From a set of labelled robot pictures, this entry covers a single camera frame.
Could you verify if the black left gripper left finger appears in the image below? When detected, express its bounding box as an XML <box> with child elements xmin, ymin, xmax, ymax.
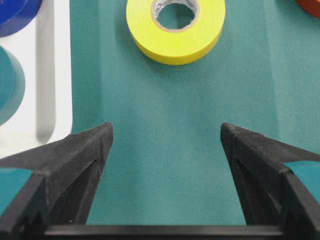
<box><xmin>0</xmin><ymin>123</ymin><xmax>114</xmax><ymax>240</ymax></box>

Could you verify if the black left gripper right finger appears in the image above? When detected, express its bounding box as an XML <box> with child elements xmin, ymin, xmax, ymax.
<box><xmin>220</xmin><ymin>122</ymin><xmax>320</xmax><ymax>240</ymax></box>

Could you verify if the green tape roll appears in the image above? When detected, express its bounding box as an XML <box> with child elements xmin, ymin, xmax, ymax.
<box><xmin>0</xmin><ymin>47</ymin><xmax>26</xmax><ymax>125</ymax></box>

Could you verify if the blue tape roll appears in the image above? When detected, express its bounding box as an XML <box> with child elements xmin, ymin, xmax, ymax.
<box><xmin>0</xmin><ymin>0</ymin><xmax>43</xmax><ymax>37</ymax></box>

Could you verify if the yellow tape roll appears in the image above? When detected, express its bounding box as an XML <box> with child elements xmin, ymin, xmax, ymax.
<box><xmin>126</xmin><ymin>0</ymin><xmax>226</xmax><ymax>66</ymax></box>

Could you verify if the white plastic tray case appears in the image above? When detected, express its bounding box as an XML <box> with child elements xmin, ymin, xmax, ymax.
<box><xmin>0</xmin><ymin>0</ymin><xmax>73</xmax><ymax>158</ymax></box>

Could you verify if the red tape roll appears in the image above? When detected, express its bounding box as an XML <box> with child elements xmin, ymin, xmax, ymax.
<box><xmin>296</xmin><ymin>0</ymin><xmax>320</xmax><ymax>18</ymax></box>

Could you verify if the green table cloth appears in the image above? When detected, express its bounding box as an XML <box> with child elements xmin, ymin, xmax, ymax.
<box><xmin>70</xmin><ymin>0</ymin><xmax>320</xmax><ymax>225</ymax></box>

